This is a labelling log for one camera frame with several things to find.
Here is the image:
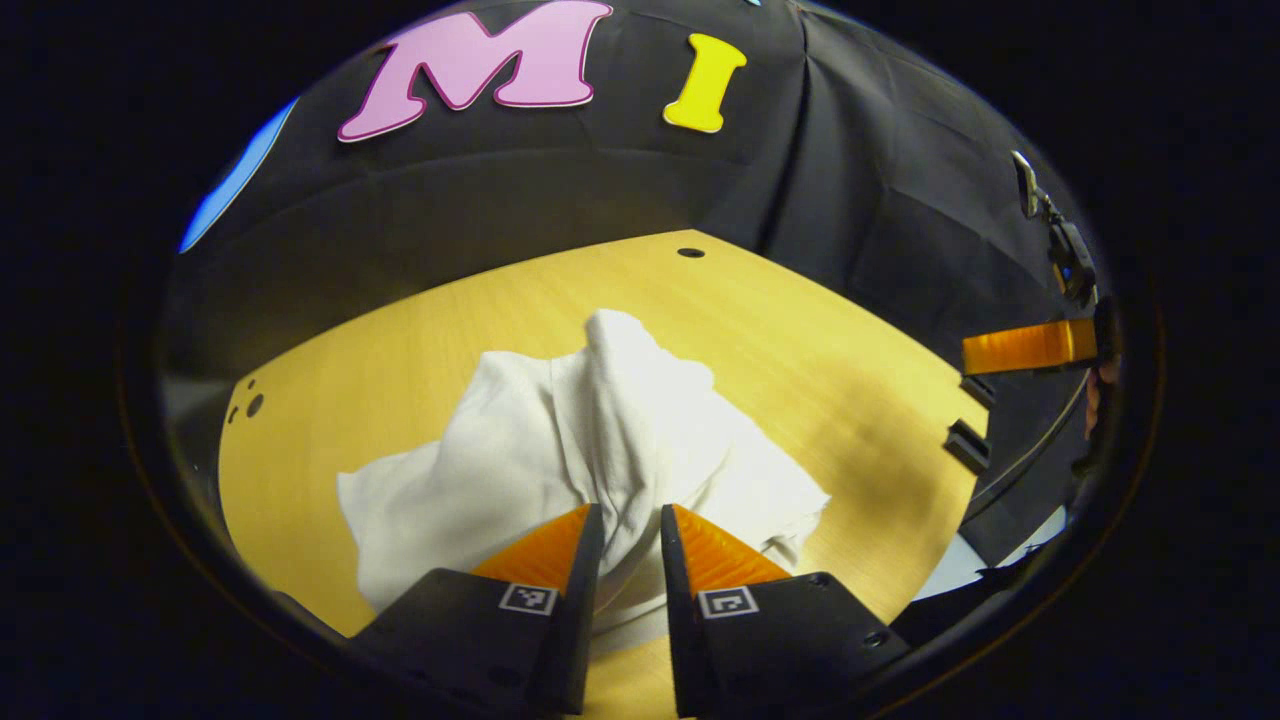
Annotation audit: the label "thin black cable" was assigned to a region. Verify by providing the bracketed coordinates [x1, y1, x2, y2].
[968, 378, 1093, 513]

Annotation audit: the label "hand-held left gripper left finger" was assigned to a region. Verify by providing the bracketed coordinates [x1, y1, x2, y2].
[350, 503, 607, 716]

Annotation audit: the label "white jeans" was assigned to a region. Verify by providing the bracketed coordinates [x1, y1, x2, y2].
[336, 308, 832, 657]

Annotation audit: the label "black backdrop cloth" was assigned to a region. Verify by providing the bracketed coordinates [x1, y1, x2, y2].
[163, 0, 1106, 566]

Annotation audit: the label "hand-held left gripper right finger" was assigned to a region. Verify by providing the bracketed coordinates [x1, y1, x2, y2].
[660, 503, 911, 719]

